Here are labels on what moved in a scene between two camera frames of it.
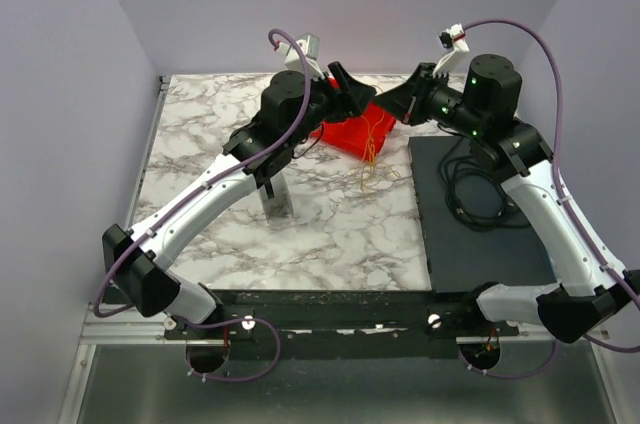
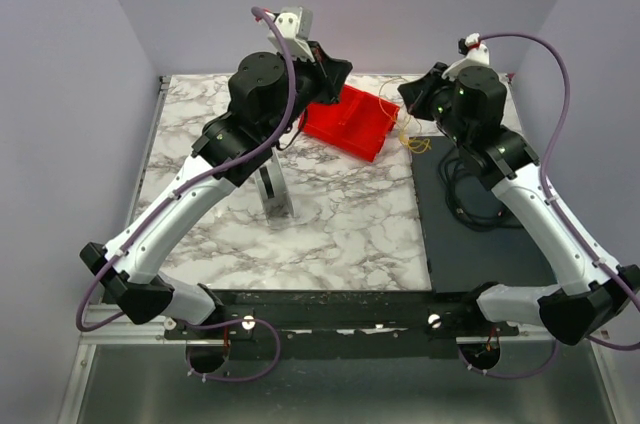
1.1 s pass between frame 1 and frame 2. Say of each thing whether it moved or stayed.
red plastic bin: stayed
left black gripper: moved
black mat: stayed
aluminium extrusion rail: stayed
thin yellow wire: moved
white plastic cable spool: stayed
